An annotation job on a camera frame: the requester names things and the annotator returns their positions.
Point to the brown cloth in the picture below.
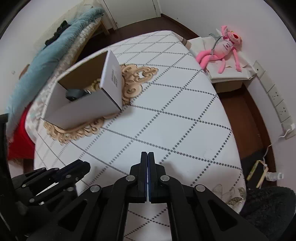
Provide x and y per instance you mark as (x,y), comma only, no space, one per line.
(25,69)

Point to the black smart wristband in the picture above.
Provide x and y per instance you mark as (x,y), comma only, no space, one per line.
(74,93)

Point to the red bed sheet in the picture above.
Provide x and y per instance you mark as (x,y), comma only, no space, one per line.
(20,136)

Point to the grey clothes hanger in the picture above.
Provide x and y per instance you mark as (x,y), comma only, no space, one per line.
(216,39)

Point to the black clothes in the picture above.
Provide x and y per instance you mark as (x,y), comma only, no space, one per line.
(57,32)

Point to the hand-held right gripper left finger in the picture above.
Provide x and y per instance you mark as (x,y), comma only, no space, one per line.
(144,176)

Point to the wooden stick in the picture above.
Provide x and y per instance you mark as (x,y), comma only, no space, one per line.
(263,177)
(254,170)

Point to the white cardboard box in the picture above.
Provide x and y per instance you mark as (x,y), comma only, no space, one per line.
(92,109)

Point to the pink plush toy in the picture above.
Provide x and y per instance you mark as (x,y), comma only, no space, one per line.
(222,48)

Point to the white power strip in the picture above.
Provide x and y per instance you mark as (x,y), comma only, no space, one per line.
(275,92)

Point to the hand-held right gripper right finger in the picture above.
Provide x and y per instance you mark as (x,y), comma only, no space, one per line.
(151,176)

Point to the white diamond-pattern tablecloth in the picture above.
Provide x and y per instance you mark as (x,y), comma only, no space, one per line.
(173,115)

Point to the white door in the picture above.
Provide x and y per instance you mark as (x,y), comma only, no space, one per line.
(131,11)

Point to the light blue quilt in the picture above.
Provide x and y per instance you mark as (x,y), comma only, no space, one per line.
(46,60)

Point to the white charger plug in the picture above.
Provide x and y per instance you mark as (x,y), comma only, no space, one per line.
(291,128)

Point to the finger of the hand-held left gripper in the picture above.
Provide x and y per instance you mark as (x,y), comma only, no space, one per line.
(57,193)
(57,175)

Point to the wooden bed leg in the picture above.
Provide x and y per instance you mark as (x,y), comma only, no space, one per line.
(104,25)

